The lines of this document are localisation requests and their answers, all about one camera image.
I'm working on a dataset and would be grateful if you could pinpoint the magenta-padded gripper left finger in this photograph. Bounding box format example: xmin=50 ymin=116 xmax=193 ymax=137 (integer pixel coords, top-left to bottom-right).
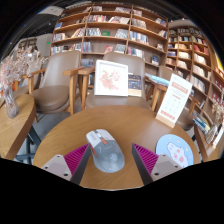
xmin=41 ymin=143 xmax=92 ymax=186

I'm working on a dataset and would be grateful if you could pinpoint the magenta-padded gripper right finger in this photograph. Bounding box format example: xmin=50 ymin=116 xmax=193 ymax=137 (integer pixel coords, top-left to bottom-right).
xmin=131 ymin=143 xmax=184 ymax=186

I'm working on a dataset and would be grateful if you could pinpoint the grey computer mouse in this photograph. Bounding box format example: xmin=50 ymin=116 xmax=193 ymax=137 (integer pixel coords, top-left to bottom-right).
xmin=85 ymin=128 xmax=126 ymax=174

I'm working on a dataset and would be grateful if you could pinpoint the round light blue mouse pad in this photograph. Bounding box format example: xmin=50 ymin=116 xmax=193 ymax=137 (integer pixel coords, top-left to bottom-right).
xmin=155 ymin=133 xmax=195 ymax=168

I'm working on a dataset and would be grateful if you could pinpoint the round wooden side table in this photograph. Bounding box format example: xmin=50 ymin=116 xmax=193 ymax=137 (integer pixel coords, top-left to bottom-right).
xmin=0 ymin=93 xmax=38 ymax=161
xmin=193 ymin=124 xmax=224 ymax=163

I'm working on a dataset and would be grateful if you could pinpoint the white sign on wooden base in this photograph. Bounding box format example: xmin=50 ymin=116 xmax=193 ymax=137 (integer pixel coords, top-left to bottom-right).
xmin=212 ymin=123 xmax=224 ymax=150
xmin=155 ymin=73 xmax=193 ymax=129

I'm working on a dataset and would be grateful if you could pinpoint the stack of blue books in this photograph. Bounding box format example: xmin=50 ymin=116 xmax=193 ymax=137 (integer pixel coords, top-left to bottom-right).
xmin=192 ymin=111 xmax=212 ymax=134

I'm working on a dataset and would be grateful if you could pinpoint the glass vase with dried flowers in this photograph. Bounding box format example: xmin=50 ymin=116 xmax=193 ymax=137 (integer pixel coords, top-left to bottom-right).
xmin=204 ymin=99 xmax=224 ymax=144

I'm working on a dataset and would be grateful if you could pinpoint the dark book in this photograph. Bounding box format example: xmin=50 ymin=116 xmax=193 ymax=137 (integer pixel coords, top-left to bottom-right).
xmin=127 ymin=74 xmax=143 ymax=98

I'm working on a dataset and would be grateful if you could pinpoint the light blue book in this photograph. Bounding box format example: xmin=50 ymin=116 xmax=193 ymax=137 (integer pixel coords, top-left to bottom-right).
xmin=144 ymin=74 xmax=171 ymax=88

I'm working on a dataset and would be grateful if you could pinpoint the glass vase with pink flowers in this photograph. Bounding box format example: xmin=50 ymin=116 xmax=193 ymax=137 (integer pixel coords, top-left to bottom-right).
xmin=0 ymin=46 xmax=46 ymax=120

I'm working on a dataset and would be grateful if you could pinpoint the white framed pink flower picture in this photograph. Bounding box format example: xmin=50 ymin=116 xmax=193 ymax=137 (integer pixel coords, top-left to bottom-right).
xmin=93 ymin=59 xmax=130 ymax=97

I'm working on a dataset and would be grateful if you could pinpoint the curved wooden bookshelf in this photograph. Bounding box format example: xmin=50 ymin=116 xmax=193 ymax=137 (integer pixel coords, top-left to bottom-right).
xmin=166 ymin=24 xmax=224 ymax=114

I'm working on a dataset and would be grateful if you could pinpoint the distant wooden bookshelf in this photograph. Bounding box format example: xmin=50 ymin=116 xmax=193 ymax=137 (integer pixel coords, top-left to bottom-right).
xmin=16 ymin=37 xmax=38 ymax=54

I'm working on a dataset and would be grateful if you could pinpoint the large wooden bookshelf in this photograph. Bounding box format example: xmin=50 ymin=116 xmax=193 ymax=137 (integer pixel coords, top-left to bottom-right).
xmin=49 ymin=3 xmax=169 ymax=78

